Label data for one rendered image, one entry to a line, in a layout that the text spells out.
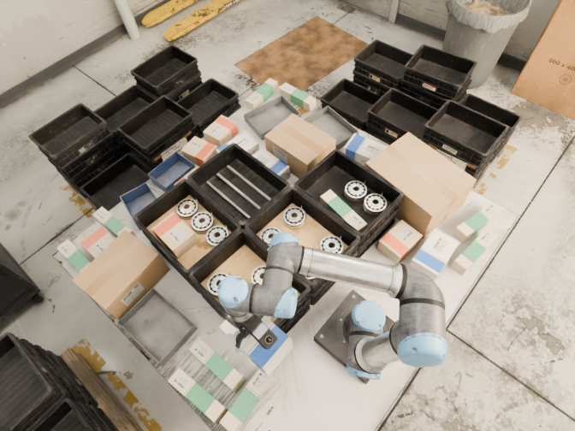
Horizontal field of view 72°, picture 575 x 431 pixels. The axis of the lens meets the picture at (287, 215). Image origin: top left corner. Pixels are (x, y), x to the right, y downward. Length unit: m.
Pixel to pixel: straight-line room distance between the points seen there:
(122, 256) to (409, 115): 2.05
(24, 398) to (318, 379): 1.33
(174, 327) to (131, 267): 0.32
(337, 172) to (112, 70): 2.94
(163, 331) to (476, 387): 1.67
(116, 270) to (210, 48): 2.93
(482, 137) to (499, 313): 1.07
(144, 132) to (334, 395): 2.02
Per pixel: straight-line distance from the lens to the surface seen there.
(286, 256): 1.02
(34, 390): 2.26
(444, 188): 1.90
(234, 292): 0.98
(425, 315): 1.08
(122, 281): 1.81
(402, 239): 1.86
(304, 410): 1.67
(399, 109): 2.99
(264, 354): 1.26
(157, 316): 1.86
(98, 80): 4.34
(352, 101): 3.18
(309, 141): 2.06
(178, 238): 1.76
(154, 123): 2.90
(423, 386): 2.46
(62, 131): 3.14
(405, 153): 1.99
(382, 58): 3.41
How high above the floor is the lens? 2.36
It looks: 57 degrees down
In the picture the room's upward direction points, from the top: 6 degrees counter-clockwise
